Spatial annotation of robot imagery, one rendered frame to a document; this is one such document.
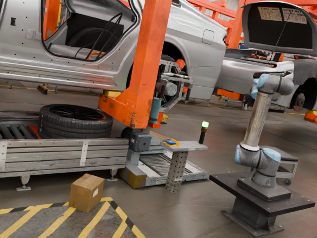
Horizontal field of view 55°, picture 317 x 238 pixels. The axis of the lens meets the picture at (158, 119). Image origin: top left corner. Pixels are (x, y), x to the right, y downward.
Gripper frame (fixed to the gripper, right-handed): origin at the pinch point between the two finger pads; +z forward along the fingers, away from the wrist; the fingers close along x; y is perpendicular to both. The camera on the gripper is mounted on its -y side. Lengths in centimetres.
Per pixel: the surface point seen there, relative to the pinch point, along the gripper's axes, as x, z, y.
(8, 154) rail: -210, -15, 58
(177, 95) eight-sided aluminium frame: -59, 17, -44
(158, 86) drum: -84, -1, -37
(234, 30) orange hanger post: 175, 112, -393
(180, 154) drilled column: -79, 8, 48
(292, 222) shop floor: 14, 39, 105
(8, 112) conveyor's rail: -229, 15, -20
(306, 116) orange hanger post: 235, 151, -142
